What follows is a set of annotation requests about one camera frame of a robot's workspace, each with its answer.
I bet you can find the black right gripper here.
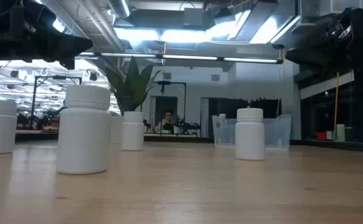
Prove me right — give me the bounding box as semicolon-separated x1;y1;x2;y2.
285;8;363;68

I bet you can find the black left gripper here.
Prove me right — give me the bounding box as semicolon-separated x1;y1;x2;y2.
0;0;93;71

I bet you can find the large white pill bottle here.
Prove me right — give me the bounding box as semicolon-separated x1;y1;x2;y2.
55;84;113;175

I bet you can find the small white pill bottle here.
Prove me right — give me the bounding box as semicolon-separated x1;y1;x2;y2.
121;111;145;152

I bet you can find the clear plastic basket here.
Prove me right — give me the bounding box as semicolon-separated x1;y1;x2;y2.
212;113;292;149

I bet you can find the medium white pill bottle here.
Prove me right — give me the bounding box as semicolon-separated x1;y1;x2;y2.
234;108;266;161

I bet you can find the white ceiling air unit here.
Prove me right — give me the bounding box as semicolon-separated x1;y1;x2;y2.
299;0;363;18

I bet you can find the green snake plant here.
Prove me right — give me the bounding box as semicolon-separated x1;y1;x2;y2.
105;55;162;116

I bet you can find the light green cup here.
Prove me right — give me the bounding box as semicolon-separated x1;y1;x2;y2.
336;124;346;142

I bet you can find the white plant pot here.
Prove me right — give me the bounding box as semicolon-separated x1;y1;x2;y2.
110;115;124;144

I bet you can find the small bottle with white cap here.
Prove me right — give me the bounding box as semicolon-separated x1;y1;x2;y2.
219;113;227;146

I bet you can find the overhead LED light bar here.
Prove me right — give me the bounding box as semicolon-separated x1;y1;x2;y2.
75;52;284;65

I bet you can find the person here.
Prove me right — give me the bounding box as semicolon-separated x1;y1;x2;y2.
154;109;178;133

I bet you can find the grey ceiling box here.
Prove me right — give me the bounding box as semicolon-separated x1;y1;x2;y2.
183;7;205;27

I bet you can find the yellow hanging cable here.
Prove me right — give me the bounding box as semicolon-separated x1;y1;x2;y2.
333;71;340;139

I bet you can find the silver ventilation duct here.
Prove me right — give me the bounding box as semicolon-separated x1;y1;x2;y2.
107;0;133;19

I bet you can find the black metal frame stand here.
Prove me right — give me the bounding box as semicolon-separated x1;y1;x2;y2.
30;75;83;130

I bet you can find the black camera stand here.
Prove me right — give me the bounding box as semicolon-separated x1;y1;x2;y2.
155;80;187;136

